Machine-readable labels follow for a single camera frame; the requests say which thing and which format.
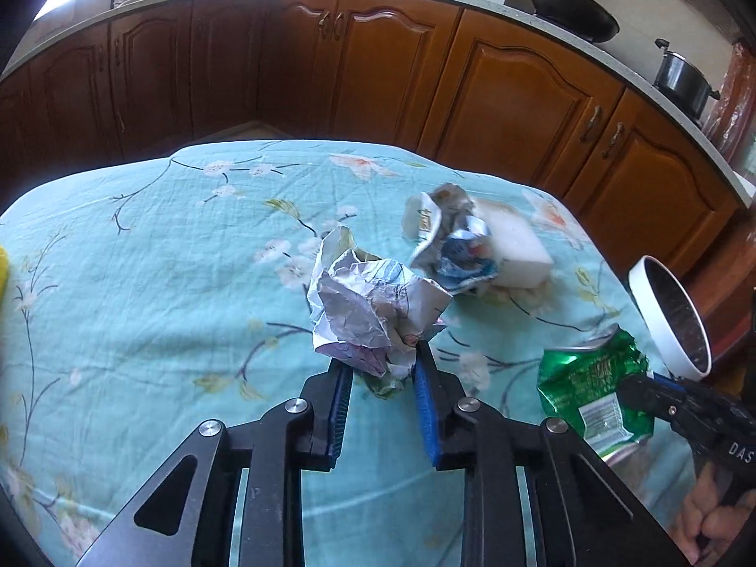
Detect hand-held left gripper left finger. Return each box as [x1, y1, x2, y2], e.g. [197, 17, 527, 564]
[76, 360, 355, 567]

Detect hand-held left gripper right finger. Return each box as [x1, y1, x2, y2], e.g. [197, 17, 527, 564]
[412, 339, 692, 567]

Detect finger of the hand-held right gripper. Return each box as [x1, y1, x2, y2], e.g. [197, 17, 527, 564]
[617, 374, 701, 433]
[651, 369, 691, 392]

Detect black bin with white rim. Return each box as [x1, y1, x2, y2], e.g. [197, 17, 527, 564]
[627, 255, 714, 381]

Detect crushed green can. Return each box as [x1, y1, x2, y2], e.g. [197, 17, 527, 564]
[535, 325, 658, 463]

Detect silver paper wrapper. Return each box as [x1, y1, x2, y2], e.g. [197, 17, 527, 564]
[306, 224, 455, 398]

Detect person's right hand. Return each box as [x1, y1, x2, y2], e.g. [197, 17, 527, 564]
[672, 472, 756, 563]

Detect crumpled blue white wrapper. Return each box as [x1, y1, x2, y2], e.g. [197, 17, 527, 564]
[403, 183, 500, 296]

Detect white foam block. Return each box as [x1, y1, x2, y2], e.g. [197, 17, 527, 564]
[471, 197, 556, 292]

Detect floral light blue tablecloth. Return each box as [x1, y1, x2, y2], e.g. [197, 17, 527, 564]
[0, 139, 701, 567]

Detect steel cooking pot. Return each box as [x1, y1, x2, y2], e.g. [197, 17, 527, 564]
[652, 38, 722, 120]

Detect wooden lower cabinets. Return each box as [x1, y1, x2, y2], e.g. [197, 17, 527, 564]
[0, 0, 743, 264]

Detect white kitchen countertop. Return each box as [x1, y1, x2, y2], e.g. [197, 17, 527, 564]
[0, 0, 756, 209]

